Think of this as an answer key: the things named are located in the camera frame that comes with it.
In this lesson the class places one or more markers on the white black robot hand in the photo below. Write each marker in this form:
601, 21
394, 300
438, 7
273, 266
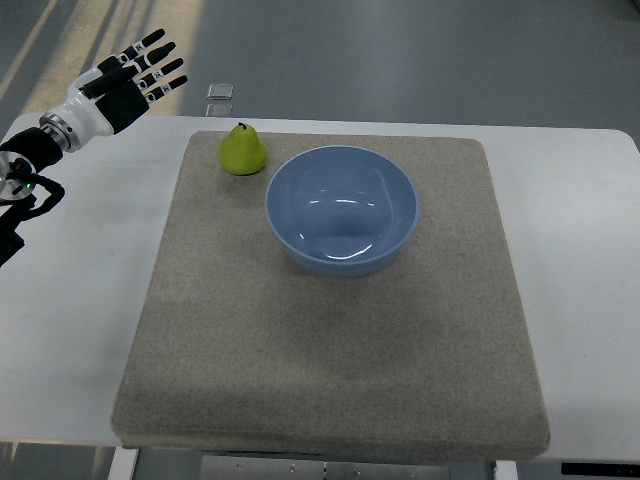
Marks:
111, 96

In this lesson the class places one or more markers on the green pear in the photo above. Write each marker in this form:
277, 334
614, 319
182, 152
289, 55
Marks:
241, 152

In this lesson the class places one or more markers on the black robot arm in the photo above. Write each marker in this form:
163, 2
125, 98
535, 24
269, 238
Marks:
25, 192

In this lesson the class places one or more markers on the blue bowl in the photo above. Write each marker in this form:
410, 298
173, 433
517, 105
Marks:
341, 211

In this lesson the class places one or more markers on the lower floor outlet plate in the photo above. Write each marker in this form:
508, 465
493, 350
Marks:
219, 110

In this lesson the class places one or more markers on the floor outlet plate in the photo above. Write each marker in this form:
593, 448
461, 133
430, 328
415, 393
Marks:
220, 91
219, 110

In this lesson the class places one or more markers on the upper floor outlet plate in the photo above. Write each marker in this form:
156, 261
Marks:
220, 91

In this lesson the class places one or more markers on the beige fabric mat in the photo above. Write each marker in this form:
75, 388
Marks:
238, 349

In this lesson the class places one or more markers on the white table leg frame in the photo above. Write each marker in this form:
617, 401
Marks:
126, 464

